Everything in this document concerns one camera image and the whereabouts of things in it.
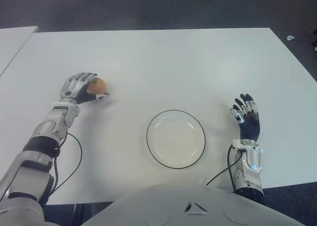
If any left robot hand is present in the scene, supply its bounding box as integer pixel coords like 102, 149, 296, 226
60, 72, 110, 105

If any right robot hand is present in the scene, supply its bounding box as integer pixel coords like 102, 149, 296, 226
230, 93, 262, 140

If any yellow-red apple with sticker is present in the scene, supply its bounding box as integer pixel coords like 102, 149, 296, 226
88, 77, 107, 96

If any white plate with black rim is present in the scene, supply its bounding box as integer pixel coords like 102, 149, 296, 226
146, 110, 206, 169

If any neighbouring white table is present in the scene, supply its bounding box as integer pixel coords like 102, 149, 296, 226
0, 25, 38, 77

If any grey robot torso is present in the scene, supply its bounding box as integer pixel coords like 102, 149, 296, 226
0, 183, 302, 226

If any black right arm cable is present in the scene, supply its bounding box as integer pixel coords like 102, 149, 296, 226
205, 146, 246, 187

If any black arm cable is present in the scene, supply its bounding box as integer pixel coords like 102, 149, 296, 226
205, 146, 246, 187
48, 133, 83, 195

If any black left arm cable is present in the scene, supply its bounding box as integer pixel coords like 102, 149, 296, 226
48, 133, 83, 195

